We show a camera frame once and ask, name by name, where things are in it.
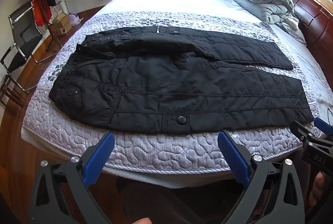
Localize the black quilted pants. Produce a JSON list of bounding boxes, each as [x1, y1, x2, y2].
[[48, 26, 314, 135]]

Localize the folded grey duvet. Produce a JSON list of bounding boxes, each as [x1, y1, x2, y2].
[[230, 0, 307, 45]]

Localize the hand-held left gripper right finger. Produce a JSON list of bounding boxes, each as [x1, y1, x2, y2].
[[217, 131, 305, 224]]

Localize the purple plastic item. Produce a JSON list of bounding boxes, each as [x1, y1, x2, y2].
[[69, 13, 84, 27]]

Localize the red hanging garment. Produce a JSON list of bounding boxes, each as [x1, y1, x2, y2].
[[32, 0, 52, 27]]

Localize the quilted grey mattress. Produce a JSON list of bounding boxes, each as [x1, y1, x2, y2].
[[21, 0, 333, 180]]

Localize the person's right hand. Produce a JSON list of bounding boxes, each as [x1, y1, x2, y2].
[[311, 170, 333, 215]]

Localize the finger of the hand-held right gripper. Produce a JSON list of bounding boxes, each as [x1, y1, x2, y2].
[[313, 117, 333, 137], [290, 121, 316, 148]]

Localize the dark wooden headboard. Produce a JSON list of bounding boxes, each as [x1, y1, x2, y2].
[[280, 0, 333, 80]]

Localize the wooden coat rack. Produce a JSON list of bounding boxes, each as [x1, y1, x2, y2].
[[19, 0, 63, 52]]

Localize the person's left hand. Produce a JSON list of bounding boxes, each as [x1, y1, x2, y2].
[[131, 217, 153, 224]]

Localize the black metal frame chair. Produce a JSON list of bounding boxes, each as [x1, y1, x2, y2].
[[0, 1, 57, 93]]

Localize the cardboard box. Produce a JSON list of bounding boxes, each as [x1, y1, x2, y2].
[[51, 14, 72, 36]]

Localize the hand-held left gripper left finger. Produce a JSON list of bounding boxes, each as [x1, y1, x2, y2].
[[28, 132, 116, 224]]

